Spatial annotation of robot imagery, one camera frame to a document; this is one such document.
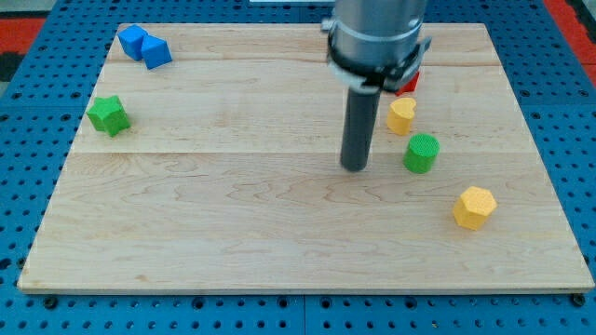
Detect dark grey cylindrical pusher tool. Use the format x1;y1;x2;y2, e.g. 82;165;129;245
340;88;380;172

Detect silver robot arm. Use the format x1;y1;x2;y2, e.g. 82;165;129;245
322;0;431;172

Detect yellow hexagon block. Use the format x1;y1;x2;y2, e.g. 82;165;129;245
452;186;497;231

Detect yellow heart block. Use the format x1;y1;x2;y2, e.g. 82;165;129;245
386;98;417;136

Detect red block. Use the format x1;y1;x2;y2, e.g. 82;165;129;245
395;72;420;97

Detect green cylinder block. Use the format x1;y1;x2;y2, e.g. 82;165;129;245
403;133;440;174

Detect wooden board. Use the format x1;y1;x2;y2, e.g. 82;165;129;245
18;23;594;295

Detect blue angular block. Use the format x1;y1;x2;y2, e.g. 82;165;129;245
141;34;172;70

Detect blue cube block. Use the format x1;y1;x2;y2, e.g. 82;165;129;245
117;24;148;61

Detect green star block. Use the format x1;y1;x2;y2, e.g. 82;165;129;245
87;95;131;137

